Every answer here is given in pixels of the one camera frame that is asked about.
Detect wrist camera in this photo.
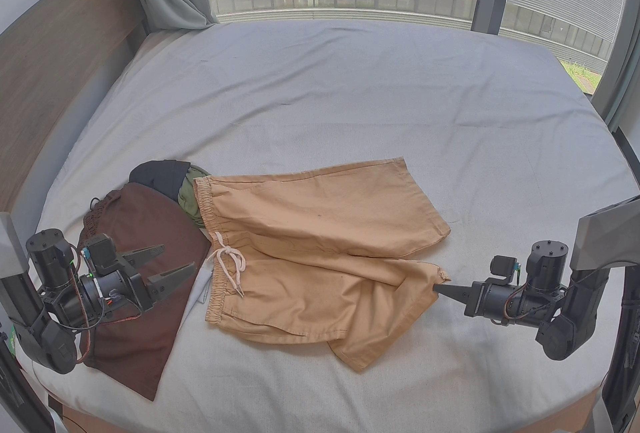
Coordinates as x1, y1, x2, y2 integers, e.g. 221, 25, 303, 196
81, 233, 121, 274
490, 254, 522, 283

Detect white garment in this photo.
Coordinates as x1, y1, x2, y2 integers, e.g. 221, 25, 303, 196
180, 265, 214, 328

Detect brown garment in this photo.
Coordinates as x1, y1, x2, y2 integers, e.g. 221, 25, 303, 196
80, 184, 213, 403

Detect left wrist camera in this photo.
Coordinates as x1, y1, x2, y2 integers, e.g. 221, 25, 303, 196
81, 233, 121, 274

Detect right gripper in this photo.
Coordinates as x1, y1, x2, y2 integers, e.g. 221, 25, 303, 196
464, 278, 530, 324

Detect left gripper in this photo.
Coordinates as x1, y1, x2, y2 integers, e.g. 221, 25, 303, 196
75, 244, 196, 322

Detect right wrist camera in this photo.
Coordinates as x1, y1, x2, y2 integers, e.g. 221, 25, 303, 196
490, 254, 522, 283

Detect green garment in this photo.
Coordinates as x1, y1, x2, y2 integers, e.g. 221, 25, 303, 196
177, 165, 212, 230

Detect tan shorts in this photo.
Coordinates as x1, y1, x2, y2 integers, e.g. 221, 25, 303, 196
194, 156, 452, 374

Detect black garment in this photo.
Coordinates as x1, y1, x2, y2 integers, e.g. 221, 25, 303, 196
129, 160, 192, 208

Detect bed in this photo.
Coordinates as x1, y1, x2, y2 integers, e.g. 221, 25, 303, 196
0, 0, 640, 433

